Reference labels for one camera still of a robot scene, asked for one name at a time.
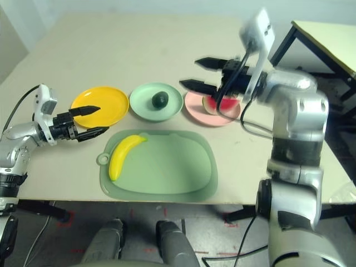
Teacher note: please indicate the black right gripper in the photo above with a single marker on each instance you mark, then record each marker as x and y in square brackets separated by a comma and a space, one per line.
[236, 80]

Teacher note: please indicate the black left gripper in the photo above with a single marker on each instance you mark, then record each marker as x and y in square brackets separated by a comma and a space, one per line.
[62, 126]

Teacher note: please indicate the red toy watermelon slice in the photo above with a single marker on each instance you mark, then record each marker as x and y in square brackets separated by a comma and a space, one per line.
[231, 105]

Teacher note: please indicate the yellow toy banana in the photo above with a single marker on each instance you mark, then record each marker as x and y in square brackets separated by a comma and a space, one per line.
[119, 155]

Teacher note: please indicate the dark green toy avocado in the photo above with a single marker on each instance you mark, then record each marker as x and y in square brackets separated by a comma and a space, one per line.
[160, 99]

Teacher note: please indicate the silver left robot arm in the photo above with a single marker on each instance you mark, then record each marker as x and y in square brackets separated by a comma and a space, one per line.
[16, 136]

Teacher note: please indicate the yellow plastic plate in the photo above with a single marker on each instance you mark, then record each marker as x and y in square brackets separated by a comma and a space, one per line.
[111, 97]

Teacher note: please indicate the pink plastic plate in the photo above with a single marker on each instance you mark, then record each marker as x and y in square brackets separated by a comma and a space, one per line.
[200, 114]

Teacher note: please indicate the mint green plastic plate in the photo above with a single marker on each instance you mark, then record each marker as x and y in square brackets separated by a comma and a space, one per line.
[142, 103]

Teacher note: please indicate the black table leg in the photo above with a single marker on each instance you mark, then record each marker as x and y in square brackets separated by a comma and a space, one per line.
[44, 210]
[242, 214]

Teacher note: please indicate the green silicone cutting mat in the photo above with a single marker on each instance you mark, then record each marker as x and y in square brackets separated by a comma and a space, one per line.
[172, 169]

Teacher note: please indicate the beige partition board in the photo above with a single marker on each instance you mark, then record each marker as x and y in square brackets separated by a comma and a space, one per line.
[11, 47]

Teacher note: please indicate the grey left robot leg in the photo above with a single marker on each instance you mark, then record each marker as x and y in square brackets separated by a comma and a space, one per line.
[103, 242]

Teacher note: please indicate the grey robot leg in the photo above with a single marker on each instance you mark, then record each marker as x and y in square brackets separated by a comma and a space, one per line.
[175, 244]
[103, 242]

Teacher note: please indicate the beige side table black legs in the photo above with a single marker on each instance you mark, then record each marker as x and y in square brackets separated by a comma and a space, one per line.
[328, 39]

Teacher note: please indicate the grey robot torso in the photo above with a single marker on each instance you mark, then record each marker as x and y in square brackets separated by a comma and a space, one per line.
[119, 263]

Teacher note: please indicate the grey right robot leg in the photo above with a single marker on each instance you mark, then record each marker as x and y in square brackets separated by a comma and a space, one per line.
[175, 244]

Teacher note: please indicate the clear plastic bag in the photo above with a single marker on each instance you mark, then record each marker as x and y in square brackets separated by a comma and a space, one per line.
[343, 193]

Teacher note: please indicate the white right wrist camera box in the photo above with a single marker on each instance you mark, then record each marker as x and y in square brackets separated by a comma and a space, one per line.
[260, 30]

